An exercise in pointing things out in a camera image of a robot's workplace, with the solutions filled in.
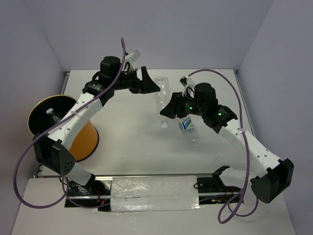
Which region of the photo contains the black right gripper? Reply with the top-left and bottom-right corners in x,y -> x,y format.
159,91 -> 205,119

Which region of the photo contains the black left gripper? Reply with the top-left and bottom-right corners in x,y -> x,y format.
112,67 -> 161,95

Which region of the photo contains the clear unlabelled bottle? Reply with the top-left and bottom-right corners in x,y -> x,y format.
154,77 -> 170,128

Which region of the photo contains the clear bottle green label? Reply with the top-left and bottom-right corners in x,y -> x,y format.
46,108 -> 64,126
178,116 -> 199,143

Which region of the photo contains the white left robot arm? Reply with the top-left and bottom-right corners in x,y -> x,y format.
34,54 -> 160,195

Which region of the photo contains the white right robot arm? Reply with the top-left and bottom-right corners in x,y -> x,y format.
160,83 -> 294,204

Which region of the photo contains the orange cylindrical bin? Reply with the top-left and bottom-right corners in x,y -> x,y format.
27,94 -> 99,163

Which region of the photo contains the silver foil tape patch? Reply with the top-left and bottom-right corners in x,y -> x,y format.
110,176 -> 200,212

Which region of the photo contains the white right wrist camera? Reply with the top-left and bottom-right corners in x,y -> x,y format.
179,76 -> 195,96

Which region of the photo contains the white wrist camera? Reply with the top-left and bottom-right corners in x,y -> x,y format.
124,50 -> 141,71
179,76 -> 195,96

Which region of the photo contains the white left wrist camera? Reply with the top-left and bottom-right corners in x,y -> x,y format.
124,50 -> 141,71

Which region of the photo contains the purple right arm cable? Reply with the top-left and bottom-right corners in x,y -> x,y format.
187,69 -> 260,224

